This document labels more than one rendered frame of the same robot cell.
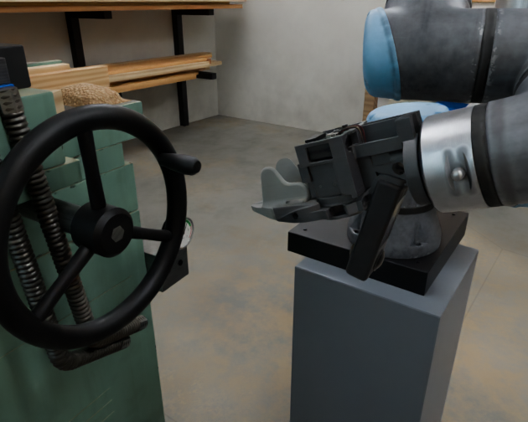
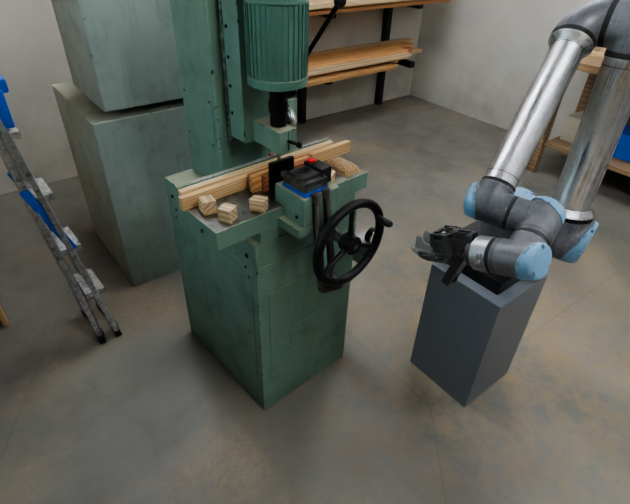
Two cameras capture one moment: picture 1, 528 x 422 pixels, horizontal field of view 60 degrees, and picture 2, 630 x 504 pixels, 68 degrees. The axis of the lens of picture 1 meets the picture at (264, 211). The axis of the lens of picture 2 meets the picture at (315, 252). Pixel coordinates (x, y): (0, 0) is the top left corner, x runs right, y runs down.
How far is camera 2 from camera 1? 0.84 m
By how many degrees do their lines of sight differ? 18
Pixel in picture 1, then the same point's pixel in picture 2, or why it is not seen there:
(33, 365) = (302, 287)
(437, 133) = (476, 245)
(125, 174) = not seen: hidden behind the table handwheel
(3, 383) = (292, 292)
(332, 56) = (528, 59)
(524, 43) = (518, 218)
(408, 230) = not seen: hidden behind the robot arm
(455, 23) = (498, 202)
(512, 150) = (494, 259)
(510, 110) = (498, 246)
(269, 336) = (412, 297)
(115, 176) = not seen: hidden behind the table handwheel
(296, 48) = (495, 45)
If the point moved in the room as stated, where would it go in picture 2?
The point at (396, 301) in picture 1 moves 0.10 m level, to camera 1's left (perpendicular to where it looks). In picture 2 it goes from (480, 295) to (451, 289)
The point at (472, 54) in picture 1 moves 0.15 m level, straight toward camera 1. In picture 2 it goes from (501, 216) to (475, 241)
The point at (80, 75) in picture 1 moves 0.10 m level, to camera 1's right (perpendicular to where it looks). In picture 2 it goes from (337, 148) to (365, 152)
